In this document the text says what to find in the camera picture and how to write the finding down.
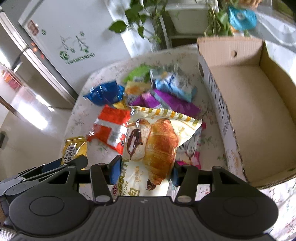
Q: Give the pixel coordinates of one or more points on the light blue snack packet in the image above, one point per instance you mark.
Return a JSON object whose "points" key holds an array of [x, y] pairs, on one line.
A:
{"points": [[173, 82]]}

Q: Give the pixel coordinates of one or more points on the purple snack packet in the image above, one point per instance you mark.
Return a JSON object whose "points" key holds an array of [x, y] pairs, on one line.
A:
{"points": [[158, 99]]}

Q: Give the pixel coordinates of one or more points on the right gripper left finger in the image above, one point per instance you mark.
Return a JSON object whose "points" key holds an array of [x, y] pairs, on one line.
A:
{"points": [[102, 175]]}

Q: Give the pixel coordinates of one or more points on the cardboard box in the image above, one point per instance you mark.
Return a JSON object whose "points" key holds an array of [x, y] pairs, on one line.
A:
{"points": [[254, 103]]}

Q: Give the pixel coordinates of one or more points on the yellow orange snack packet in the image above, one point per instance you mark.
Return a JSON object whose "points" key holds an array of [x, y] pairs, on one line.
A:
{"points": [[133, 90]]}

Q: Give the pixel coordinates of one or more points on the croissant bread snack bag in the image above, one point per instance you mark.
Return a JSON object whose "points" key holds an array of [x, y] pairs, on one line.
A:
{"points": [[152, 138]]}

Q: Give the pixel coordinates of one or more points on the pink snack packet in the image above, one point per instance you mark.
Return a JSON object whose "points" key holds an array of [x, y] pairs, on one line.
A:
{"points": [[189, 152]]}

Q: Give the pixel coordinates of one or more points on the white refrigerator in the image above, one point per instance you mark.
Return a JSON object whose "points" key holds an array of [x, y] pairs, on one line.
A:
{"points": [[74, 37]]}

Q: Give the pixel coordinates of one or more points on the orange red snack packet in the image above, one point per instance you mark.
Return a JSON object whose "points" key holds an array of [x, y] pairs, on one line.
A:
{"points": [[110, 127]]}

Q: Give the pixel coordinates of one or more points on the green snack packet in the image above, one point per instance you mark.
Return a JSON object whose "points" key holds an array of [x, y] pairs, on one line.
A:
{"points": [[139, 74]]}

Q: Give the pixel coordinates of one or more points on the yellow waffle snack packet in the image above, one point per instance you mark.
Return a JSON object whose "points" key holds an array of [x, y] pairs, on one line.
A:
{"points": [[74, 147]]}

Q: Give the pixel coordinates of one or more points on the dark blue foil snack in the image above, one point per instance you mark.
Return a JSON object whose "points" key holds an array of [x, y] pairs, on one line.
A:
{"points": [[106, 93]]}

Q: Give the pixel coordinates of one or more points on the green pothos plant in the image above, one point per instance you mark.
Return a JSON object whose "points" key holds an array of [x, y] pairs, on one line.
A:
{"points": [[146, 19]]}

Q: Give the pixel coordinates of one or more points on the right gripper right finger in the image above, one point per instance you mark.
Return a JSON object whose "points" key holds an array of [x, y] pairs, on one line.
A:
{"points": [[185, 177]]}

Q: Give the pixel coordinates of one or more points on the floral tablecloth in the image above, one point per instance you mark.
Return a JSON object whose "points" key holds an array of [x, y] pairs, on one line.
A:
{"points": [[85, 113]]}

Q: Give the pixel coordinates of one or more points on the white flower pot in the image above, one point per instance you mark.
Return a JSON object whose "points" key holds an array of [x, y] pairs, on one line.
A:
{"points": [[189, 18]]}

